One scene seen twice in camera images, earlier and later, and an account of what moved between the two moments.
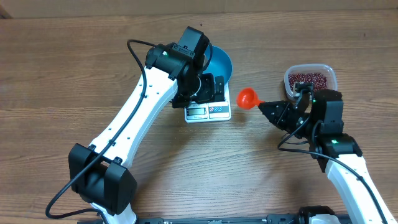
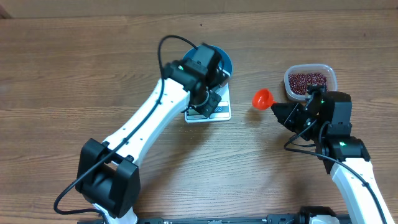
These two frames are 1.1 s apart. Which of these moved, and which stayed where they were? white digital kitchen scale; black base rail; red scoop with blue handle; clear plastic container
Moved: red scoop with blue handle
Stayed: white digital kitchen scale; black base rail; clear plastic container
